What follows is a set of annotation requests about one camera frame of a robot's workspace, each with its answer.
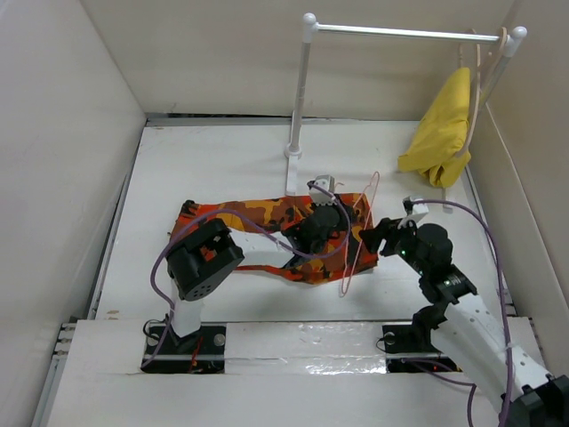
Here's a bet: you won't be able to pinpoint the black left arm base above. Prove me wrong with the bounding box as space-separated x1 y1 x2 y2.
140 319 227 375

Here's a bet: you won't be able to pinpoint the yellow garment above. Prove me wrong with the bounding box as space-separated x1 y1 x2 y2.
397 68 470 188

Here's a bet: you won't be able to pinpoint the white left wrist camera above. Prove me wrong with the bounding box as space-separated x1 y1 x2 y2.
307 174 343 206

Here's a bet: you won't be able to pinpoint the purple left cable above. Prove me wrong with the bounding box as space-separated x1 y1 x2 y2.
141 180 353 370

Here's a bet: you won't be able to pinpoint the pink wire hanger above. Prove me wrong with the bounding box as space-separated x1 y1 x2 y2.
338 171 381 298

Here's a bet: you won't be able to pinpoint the aluminium frame rail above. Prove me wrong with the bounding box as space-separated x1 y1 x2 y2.
31 316 81 427

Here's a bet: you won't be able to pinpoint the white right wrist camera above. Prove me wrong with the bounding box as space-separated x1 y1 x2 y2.
397 196 429 229

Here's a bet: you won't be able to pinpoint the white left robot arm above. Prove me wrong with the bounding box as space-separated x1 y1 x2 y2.
166 202 352 353

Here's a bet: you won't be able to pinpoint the wooden hanger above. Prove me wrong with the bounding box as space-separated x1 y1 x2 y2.
454 27 508 158

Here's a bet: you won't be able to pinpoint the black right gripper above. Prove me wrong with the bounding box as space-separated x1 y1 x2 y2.
357 213 428 276

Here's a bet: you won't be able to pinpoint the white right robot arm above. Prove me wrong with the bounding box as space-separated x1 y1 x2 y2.
360 218 568 426

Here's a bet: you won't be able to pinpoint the orange camouflage trousers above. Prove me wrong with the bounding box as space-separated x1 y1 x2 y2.
166 193 378 301

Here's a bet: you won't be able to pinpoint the white clothes rack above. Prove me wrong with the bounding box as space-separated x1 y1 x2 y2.
284 12 528 196

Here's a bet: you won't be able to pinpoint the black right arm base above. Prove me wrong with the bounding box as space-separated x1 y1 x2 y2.
375 324 461 374

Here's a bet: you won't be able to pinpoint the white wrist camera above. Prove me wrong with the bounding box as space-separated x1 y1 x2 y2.
397 196 429 229
307 174 343 206

